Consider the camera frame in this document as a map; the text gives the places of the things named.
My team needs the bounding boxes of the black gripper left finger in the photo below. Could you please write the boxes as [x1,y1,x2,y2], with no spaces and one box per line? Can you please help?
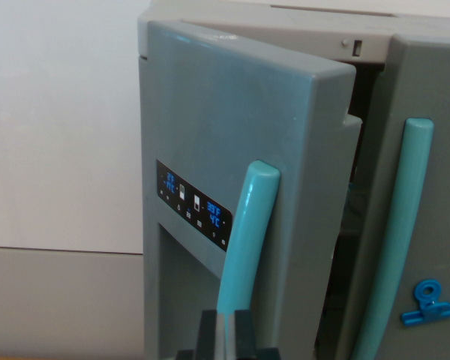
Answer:
[175,309,220,360]

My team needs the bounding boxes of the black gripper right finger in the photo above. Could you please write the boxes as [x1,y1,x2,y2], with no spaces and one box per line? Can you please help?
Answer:
[233,309,281,360]

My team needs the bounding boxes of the teal handle of dispenser door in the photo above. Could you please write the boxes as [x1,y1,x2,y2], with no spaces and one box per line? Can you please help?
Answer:
[215,160,281,360]

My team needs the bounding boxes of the plain grey fridge door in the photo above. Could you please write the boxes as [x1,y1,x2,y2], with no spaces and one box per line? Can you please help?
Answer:
[336,33,450,360]

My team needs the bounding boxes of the grey toy fridge body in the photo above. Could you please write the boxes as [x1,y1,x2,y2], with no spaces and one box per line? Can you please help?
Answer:
[137,0,450,360]

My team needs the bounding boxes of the black control panel blue digits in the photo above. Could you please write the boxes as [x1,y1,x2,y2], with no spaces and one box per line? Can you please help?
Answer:
[155,159,235,254]

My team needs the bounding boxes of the blue clip magnet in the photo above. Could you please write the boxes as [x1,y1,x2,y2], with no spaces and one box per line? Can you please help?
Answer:
[400,278,450,329]

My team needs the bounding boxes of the teal handle of plain door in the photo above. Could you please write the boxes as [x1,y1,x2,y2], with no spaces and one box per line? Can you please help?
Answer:
[349,118,435,360]

